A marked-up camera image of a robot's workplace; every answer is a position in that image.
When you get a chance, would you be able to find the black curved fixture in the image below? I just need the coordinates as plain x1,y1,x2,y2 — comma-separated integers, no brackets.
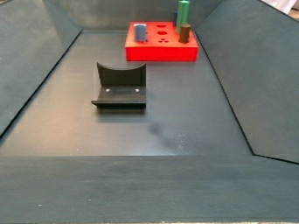
91,64,146,108

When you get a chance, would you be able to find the red peg board block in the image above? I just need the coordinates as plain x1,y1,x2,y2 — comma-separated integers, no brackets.
126,21,199,61

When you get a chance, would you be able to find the brown cylinder peg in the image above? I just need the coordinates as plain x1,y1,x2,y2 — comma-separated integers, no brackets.
179,24,191,44

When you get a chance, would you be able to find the dark blue peg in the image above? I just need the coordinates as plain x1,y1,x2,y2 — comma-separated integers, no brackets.
172,10,178,27

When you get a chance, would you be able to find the green star peg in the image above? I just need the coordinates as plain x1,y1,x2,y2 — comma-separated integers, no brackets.
176,0,191,33

